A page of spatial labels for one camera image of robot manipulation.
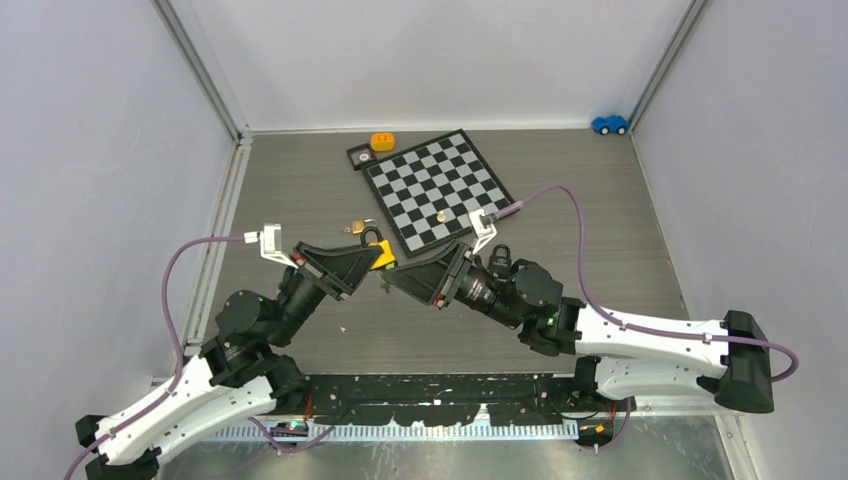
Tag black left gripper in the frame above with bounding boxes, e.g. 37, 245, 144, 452
270, 240, 384, 346

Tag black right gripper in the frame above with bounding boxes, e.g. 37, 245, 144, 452
382, 240, 524, 330

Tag yellow padlock black shackle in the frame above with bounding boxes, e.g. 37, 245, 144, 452
359, 226, 397, 271

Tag small brass padlock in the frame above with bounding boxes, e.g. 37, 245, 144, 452
342, 219, 377, 235

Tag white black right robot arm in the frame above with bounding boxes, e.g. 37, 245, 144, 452
383, 242, 775, 414

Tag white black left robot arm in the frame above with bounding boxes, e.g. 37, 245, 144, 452
75, 232, 383, 479

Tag black white chessboard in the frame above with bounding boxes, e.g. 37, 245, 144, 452
360, 129, 515, 258

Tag small black square tray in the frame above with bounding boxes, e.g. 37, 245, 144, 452
346, 143, 377, 171

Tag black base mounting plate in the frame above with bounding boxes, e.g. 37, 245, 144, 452
304, 372, 637, 429

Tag orange toy block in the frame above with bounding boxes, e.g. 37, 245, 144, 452
369, 132, 396, 152

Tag blue toy car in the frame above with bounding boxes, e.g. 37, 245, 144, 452
591, 115, 630, 135

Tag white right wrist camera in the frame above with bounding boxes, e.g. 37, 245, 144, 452
468, 209, 497, 255

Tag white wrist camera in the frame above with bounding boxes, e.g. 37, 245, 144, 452
468, 209, 497, 255
242, 223, 298, 269

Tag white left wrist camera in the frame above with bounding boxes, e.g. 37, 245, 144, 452
242, 223, 298, 269

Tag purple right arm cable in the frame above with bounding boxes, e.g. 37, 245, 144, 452
486, 184, 800, 384

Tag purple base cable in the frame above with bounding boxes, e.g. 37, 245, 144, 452
241, 410, 339, 455

